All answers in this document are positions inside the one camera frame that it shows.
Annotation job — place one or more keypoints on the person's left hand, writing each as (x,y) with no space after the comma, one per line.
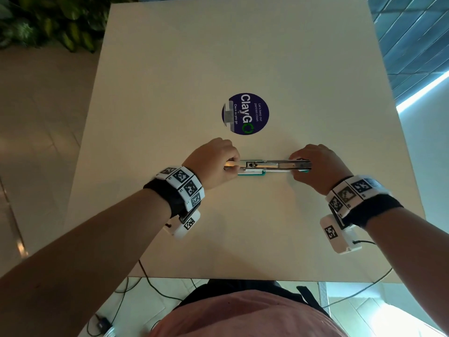
(208,161)

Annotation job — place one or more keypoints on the person's right hand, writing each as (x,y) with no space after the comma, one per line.
(324,168)

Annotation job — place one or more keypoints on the person's right fingers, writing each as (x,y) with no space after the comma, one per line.
(298,154)

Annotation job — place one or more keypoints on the person's left fingers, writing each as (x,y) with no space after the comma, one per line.
(233,154)

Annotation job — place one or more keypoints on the metal stapler teal base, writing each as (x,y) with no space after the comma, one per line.
(270,166)

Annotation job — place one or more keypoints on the person's left forearm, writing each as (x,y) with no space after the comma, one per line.
(80,263)

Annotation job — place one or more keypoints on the person's right forearm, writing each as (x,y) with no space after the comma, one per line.
(417,259)

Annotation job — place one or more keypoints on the round purple sticker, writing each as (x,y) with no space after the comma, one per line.
(250,114)

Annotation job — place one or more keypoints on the black wristband with marker tiles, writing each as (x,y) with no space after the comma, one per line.
(361,196)
(182,187)

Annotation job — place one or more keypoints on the black waist bag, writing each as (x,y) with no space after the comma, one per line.
(242,286)

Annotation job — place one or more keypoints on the pink shirt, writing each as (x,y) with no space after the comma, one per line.
(245,315)

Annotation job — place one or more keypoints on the small black power adapter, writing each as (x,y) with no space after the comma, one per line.
(103,323)

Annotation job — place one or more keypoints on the green leafy plant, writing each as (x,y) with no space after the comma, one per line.
(45,20)

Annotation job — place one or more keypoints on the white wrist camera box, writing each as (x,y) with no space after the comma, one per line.
(186,225)
(336,235)

